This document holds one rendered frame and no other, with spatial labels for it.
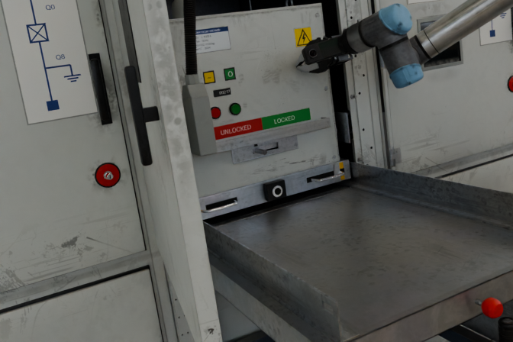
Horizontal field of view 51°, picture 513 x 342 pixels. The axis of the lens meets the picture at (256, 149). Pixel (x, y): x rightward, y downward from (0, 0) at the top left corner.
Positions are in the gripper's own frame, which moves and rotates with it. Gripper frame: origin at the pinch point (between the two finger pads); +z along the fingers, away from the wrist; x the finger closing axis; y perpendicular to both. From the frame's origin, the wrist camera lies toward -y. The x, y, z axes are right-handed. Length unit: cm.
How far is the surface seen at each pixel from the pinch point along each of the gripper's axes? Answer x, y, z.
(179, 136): -16, -72, -43
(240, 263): -41, -49, -14
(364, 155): -30.2, 16.7, 0.6
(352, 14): 9.9, 17.4, -10.2
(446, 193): -43, 4, -30
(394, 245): -48, -22, -31
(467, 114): -28, 56, -13
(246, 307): -48, -54, -19
